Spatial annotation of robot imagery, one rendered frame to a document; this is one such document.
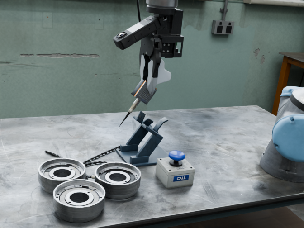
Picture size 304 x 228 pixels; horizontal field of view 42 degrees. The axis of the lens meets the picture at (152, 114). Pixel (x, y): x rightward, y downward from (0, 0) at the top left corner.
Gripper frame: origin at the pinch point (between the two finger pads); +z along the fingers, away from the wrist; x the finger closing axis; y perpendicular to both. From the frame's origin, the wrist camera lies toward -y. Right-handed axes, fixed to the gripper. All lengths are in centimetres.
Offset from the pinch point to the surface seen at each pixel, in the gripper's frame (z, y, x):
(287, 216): 45, 52, -8
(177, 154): 12.3, 3.0, -14.3
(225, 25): 3, 120, 138
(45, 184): 17.3, -27.0, -11.1
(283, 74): 36, 171, 127
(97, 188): 16.7, -17.3, -16.6
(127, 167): 16.5, -7.6, -9.9
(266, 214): 45, 46, -4
